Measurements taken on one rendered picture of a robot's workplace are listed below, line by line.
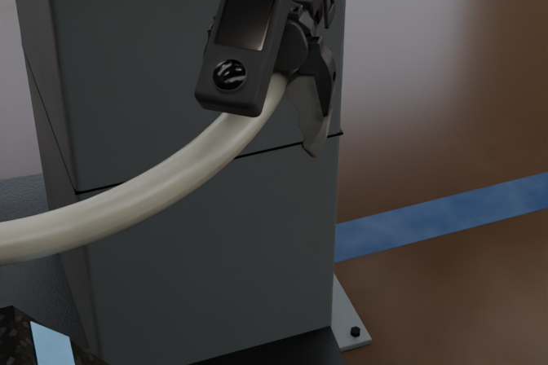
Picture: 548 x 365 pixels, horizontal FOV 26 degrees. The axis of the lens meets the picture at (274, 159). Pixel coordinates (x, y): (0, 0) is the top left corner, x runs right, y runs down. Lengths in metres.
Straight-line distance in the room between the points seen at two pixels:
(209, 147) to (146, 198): 0.06
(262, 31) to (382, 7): 2.03
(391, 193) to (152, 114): 0.80
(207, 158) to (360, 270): 1.31
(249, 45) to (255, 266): 1.06
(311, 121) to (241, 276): 0.95
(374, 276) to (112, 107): 0.72
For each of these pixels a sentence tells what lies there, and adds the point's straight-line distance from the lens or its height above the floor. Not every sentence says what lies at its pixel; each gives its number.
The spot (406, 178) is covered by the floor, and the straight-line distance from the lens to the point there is 2.35.
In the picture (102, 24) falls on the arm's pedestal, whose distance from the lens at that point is 1.52.
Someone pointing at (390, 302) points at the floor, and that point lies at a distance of 2.09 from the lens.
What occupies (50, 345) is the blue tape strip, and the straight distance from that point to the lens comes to 0.95.
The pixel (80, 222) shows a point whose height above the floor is 0.95.
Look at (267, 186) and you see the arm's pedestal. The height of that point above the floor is 0.36.
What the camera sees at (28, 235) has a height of 0.95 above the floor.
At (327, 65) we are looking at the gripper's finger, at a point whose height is 0.99.
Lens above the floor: 1.50
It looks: 39 degrees down
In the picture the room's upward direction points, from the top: straight up
